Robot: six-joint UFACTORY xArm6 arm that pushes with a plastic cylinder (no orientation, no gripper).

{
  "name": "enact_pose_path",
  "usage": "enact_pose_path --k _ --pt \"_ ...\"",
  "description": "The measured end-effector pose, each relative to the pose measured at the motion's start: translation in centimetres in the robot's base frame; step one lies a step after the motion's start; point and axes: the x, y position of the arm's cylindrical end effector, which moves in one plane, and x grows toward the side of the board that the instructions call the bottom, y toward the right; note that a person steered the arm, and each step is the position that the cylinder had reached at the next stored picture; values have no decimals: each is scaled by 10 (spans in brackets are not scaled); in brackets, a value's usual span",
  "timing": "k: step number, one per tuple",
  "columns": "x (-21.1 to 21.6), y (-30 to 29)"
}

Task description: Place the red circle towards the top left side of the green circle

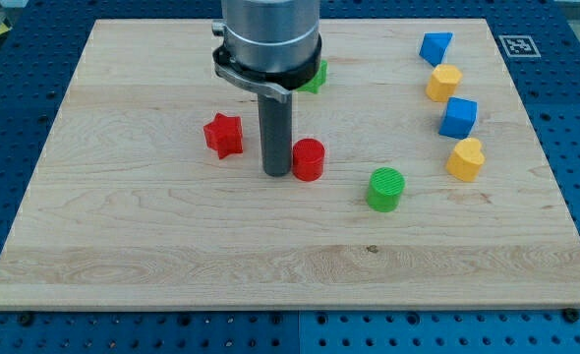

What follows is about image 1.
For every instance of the white fiducial marker tag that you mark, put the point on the white fiducial marker tag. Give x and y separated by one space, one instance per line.
519 46

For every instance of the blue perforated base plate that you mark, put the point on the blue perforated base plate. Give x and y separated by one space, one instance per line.
37 61

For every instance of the yellow heart block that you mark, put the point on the yellow heart block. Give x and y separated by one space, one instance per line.
466 160

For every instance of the red star block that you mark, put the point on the red star block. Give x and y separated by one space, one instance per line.
224 135

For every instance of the green star block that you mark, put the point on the green star block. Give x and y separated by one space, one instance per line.
317 81

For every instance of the blue triangle block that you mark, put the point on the blue triangle block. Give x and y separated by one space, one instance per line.
434 47

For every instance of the wooden board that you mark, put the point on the wooden board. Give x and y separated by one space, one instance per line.
128 209

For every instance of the yellow hexagon block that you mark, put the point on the yellow hexagon block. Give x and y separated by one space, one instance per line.
443 82

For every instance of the green cylinder block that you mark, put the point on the green cylinder block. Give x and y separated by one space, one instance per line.
385 188

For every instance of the red cylinder block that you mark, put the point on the red cylinder block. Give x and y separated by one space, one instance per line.
308 159

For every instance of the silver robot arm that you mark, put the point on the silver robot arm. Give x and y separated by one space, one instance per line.
270 47

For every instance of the blue cube block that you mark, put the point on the blue cube block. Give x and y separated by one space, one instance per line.
458 118

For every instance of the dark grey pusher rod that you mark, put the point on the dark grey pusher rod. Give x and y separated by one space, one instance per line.
276 135

